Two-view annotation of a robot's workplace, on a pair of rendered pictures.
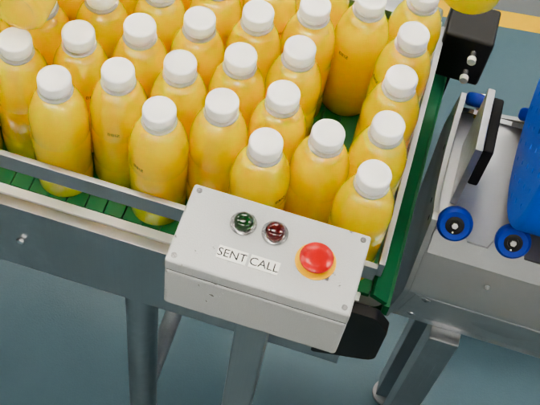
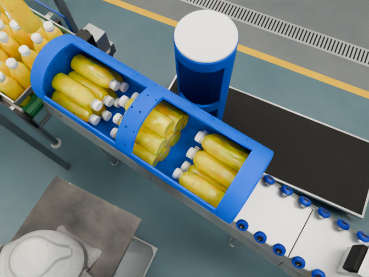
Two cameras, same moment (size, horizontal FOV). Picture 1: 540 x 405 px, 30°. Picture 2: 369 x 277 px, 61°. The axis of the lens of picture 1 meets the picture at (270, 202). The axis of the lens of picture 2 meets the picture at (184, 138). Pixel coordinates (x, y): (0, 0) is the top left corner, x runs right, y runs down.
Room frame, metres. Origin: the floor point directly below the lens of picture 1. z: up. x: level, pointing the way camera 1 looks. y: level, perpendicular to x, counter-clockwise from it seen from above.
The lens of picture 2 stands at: (0.39, -1.09, 2.14)
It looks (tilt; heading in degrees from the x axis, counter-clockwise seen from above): 69 degrees down; 31
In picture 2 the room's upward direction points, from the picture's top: 4 degrees counter-clockwise
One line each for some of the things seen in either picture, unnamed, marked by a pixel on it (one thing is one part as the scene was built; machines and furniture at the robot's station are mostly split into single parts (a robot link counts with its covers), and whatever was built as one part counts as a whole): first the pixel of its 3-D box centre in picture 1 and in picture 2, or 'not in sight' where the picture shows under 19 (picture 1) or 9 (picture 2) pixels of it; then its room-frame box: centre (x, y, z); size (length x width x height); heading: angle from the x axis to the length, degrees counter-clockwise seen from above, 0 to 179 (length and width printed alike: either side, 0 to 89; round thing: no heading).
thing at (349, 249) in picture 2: not in sight; (353, 259); (0.63, -1.57, 1.00); 0.10 x 0.04 x 0.15; 173
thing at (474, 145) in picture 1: (477, 149); not in sight; (0.79, -0.25, 0.99); 0.10 x 0.02 x 0.12; 173
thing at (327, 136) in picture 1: (327, 137); not in sight; (0.68, -0.05, 1.09); 0.04 x 0.04 x 0.02
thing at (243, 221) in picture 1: (243, 221); not in sight; (0.55, 0.02, 1.11); 0.02 x 0.02 x 0.01
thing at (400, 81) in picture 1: (400, 82); (24, 50); (0.78, -0.13, 1.09); 0.04 x 0.04 x 0.02
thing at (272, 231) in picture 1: (275, 231); not in sight; (0.54, -0.01, 1.11); 0.02 x 0.02 x 0.01
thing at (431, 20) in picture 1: (407, 48); (58, 41); (0.93, -0.14, 0.99); 0.07 x 0.07 x 0.19
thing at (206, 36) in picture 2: not in sight; (206, 35); (1.22, -0.74, 1.03); 0.28 x 0.28 x 0.01
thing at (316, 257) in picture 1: (316, 258); not in sight; (0.52, -0.06, 1.11); 0.04 x 0.04 x 0.01
